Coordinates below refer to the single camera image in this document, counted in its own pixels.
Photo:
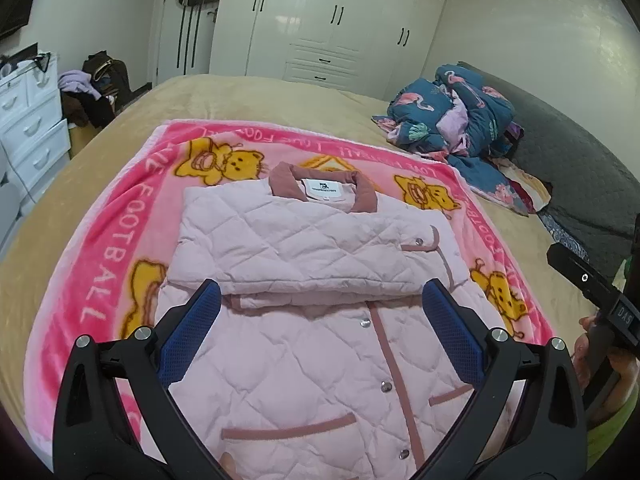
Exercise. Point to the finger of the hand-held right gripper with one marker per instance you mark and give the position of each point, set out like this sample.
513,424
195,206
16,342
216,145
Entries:
582,277

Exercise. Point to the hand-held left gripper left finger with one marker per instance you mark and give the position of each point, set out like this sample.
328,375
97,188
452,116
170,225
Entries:
192,325

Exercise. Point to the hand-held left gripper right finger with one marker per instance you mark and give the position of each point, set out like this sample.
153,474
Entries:
450,327

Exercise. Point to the pink quilted jacket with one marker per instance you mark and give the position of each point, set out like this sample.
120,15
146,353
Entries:
300,350

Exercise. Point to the person's right forearm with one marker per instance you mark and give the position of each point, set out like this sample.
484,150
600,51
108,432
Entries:
615,435

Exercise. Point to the dark clothes pile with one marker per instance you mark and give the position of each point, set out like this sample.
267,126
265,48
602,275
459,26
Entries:
112,77

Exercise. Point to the person's right hand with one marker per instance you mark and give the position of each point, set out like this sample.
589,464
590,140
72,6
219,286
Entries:
581,347

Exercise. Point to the blue patterned cloth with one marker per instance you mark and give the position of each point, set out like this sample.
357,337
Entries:
562,232

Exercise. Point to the grey quilted headboard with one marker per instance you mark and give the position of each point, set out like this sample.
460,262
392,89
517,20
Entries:
575,175

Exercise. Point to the red patterned clothing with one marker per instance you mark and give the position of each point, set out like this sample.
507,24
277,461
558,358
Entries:
525,180

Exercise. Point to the pink bear printed blanket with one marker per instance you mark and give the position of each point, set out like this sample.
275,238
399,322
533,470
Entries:
100,240

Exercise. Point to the blue flamingo print quilt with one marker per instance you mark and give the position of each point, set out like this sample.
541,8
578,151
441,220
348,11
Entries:
425,105

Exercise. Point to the bed with tan sheet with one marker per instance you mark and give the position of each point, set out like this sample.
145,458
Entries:
225,100

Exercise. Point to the lilac garment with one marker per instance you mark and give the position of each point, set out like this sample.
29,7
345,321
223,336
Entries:
77,82

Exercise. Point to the white drawer chest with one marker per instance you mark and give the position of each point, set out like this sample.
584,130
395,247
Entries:
30,110

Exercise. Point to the white wardrobe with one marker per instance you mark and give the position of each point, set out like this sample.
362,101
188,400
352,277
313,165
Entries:
310,35

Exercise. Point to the black television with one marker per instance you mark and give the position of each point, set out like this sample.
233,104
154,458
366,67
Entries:
15,0

